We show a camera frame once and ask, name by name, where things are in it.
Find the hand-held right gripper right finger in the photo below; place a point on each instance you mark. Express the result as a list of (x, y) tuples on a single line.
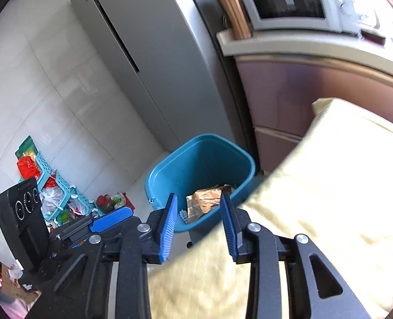
[(230, 227)]

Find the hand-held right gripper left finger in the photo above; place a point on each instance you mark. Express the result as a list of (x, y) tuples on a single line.
[(168, 227)]

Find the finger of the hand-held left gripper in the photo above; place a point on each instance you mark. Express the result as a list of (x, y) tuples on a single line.
[(75, 222), (111, 219)]

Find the brown foil snack wrapper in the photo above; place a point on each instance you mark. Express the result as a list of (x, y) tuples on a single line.
[(204, 201)]

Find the blue plastic trash bin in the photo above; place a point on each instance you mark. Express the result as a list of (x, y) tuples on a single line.
[(196, 159)]

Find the teal plastic basket rack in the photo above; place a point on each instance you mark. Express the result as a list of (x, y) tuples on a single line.
[(62, 181)]

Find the red plastic bag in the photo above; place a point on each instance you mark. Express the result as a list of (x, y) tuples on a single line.
[(27, 167)]

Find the cardboard box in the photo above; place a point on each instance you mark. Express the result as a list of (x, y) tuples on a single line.
[(13, 287)]

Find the green snack packet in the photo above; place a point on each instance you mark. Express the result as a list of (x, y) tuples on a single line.
[(26, 146)]

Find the yellow patterned tablecloth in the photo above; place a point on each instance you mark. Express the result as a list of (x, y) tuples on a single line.
[(332, 206)]

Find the brown wooden cabinet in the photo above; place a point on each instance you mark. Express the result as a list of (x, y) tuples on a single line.
[(282, 106)]

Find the grey refrigerator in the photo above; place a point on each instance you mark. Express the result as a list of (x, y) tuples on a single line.
[(156, 50)]

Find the kitchen counter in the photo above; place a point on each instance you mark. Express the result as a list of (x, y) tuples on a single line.
[(299, 45)]

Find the wooden cutting boards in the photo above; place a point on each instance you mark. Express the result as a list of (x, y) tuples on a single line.
[(236, 13)]

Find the white microwave oven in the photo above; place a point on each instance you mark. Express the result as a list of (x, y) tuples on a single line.
[(292, 0)]

